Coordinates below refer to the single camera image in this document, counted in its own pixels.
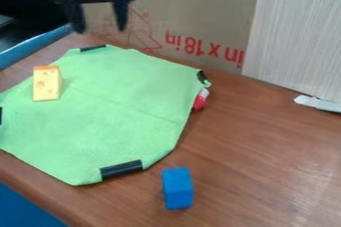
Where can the yellow toy cheese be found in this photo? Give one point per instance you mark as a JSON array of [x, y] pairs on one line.
[[46, 83]]

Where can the green cloth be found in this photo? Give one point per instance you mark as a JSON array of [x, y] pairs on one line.
[[102, 111]]

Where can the cardboard box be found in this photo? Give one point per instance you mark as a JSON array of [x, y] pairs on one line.
[[191, 15]]

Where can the red and white toy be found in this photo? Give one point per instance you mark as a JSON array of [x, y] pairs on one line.
[[200, 101]]

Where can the blue block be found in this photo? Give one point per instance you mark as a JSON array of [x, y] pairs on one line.
[[177, 188]]

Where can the light wooden board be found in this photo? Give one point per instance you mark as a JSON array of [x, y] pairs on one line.
[[295, 38]]

